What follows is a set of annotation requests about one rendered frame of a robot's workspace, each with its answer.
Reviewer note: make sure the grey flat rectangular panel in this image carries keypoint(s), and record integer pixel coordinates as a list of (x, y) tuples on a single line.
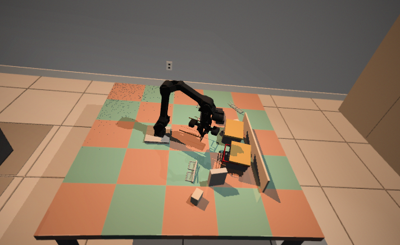
[(259, 166)]

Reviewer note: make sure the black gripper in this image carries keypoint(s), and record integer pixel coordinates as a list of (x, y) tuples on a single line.
[(204, 125)]

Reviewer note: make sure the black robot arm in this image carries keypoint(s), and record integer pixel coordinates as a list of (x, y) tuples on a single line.
[(207, 106)]

